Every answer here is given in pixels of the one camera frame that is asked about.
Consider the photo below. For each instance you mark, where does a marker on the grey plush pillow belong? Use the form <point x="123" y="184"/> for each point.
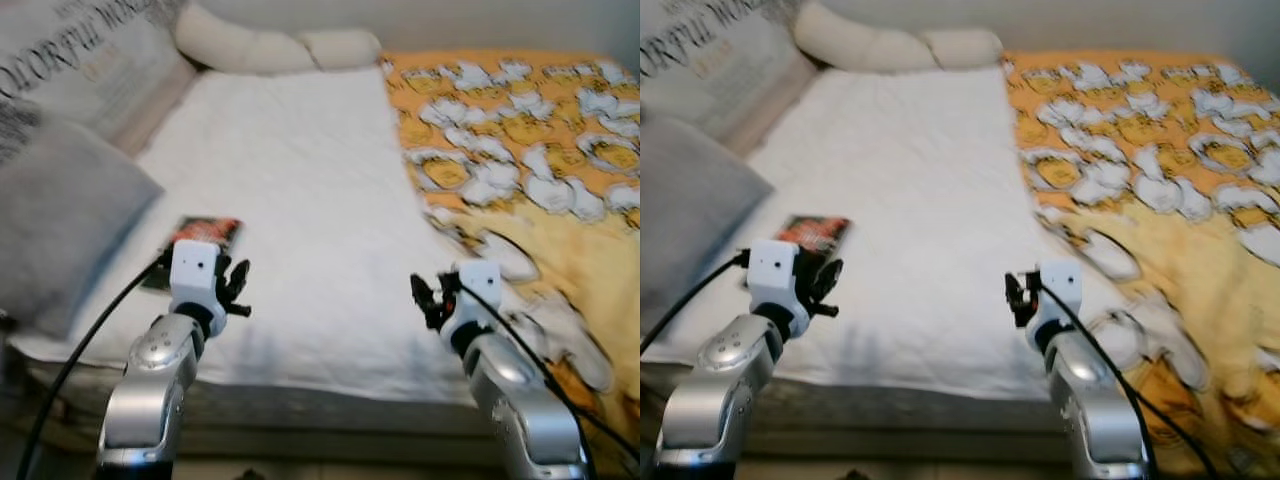
<point x="60" y="220"/>
<point x="690" y="220"/>

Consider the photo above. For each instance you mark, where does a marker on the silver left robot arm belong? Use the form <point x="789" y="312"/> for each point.
<point x="715" y="385"/>
<point x="150" y="380"/>

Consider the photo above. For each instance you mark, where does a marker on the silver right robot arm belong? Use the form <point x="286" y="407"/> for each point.
<point x="520" y="400"/>
<point x="1090" y="400"/>

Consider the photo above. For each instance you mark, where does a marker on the red and black book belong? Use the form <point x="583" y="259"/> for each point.
<point x="815" y="232"/>
<point x="210" y="232"/>

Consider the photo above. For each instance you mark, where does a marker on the white quilted mattress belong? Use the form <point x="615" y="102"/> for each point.
<point x="920" y="170"/>
<point x="300" y="170"/>

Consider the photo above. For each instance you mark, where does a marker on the grey bed base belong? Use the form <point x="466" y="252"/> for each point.
<point x="900" y="420"/>
<point x="300" y="420"/>

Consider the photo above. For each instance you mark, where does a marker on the orange cartoon print blanket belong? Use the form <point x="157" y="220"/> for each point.
<point x="1180" y="230"/>
<point x="560" y="220"/>

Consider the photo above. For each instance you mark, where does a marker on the beige bed side bumper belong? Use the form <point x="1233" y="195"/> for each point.
<point x="160" y="105"/>
<point x="775" y="100"/>

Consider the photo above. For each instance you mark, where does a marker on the cream bolster cushion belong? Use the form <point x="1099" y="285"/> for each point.
<point x="260" y="45"/>
<point x="880" y="42"/>

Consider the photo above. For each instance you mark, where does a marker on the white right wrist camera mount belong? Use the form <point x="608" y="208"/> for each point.
<point x="1060" y="295"/>
<point x="478" y="295"/>

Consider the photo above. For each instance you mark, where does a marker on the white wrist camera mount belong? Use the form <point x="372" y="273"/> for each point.
<point x="1060" y="295"/>
<point x="195" y="270"/>
<point x="772" y="270"/>
<point x="478" y="295"/>

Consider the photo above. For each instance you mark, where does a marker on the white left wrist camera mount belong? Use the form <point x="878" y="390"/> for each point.
<point x="772" y="270"/>
<point x="195" y="270"/>

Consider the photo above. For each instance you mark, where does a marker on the grey printed wall cloth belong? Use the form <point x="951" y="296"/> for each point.
<point x="700" y="50"/>
<point x="80" y="60"/>

